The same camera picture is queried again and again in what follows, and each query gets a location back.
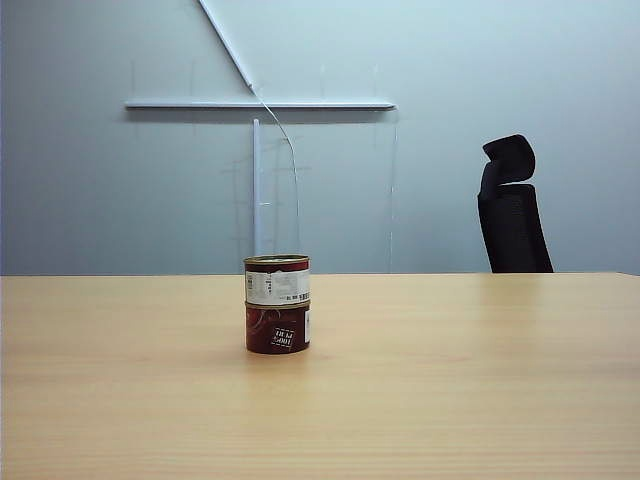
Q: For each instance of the vertical white wall conduit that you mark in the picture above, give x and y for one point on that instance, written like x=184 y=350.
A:
x=256 y=200

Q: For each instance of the dark red tomato can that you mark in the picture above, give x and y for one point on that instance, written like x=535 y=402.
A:
x=270 y=327

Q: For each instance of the white label tomato can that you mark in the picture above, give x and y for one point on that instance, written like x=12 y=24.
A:
x=277 y=282

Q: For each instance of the long horizontal white wall conduit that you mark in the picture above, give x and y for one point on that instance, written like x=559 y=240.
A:
x=200 y=105

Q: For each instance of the diagonal white wall conduit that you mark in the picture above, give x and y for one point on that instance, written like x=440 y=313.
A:
x=227 y=45

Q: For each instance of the black office chair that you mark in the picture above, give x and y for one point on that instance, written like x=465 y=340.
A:
x=515 y=225

